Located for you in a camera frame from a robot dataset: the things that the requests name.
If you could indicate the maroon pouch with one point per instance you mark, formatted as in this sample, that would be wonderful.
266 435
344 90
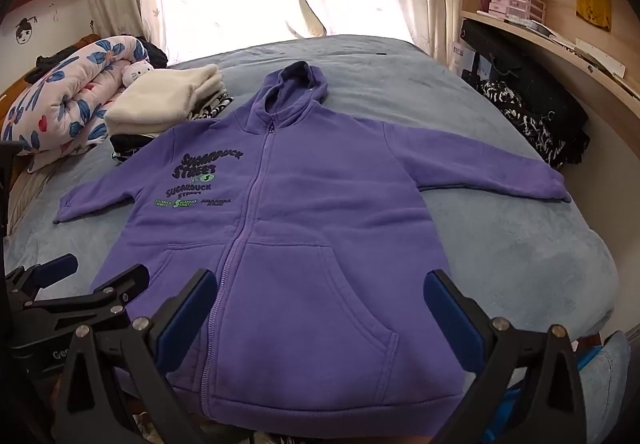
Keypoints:
486 2

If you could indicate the floral quilt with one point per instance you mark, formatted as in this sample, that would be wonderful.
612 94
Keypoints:
60 93

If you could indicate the white cat plush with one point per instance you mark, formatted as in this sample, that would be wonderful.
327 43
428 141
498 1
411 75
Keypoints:
139 73

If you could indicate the purple zip hoodie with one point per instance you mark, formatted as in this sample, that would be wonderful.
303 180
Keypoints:
300 274

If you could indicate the white flat board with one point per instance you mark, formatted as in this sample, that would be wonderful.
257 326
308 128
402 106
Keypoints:
600 56

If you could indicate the black-white zebra cloth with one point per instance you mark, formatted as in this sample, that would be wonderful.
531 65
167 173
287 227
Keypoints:
215 106

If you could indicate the cream folded clothes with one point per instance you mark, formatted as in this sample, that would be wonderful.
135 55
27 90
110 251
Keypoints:
160 103

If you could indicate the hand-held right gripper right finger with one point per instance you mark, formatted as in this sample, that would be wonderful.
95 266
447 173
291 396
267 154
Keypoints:
450 324

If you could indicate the pink drawer box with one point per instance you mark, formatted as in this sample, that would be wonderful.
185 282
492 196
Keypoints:
498 1
518 4

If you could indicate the white cardboard box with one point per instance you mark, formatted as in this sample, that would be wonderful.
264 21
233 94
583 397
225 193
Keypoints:
462 58

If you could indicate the yellow cloth on shelf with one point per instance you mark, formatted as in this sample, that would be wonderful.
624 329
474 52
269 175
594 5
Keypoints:
593 1

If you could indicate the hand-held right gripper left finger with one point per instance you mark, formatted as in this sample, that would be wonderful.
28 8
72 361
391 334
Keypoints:
185 319

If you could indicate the cartoon wall sticker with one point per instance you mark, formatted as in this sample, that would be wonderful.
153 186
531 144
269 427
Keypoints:
25 29

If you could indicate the long black case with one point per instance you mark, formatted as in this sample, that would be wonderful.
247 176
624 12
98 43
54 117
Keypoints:
525 73

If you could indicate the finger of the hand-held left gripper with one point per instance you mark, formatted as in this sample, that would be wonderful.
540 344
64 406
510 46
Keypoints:
127 278
52 269

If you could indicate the black cloth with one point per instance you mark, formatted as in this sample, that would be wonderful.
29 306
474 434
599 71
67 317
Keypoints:
155 53

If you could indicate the grey-blue fleece bed blanket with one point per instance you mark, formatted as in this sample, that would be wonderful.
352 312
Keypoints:
475 234

